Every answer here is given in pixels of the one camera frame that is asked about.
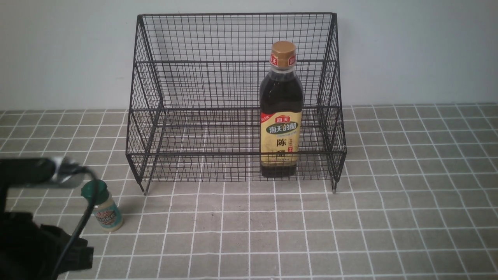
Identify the dark vinegar bottle yellow label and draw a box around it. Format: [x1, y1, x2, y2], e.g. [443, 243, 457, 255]
[259, 41, 304, 178]

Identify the small green-capped seasoning bottle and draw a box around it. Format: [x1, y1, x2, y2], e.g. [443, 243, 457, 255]
[81, 180, 123, 232]

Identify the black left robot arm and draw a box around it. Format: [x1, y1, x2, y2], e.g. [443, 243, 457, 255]
[0, 157, 98, 280]

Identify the grey checked tablecloth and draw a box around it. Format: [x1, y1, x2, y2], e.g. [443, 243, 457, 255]
[1, 103, 497, 280]

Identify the black wire mesh shelf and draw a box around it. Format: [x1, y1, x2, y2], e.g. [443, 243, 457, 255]
[126, 12, 347, 195]

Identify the black cable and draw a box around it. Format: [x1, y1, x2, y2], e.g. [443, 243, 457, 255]
[51, 165, 100, 280]

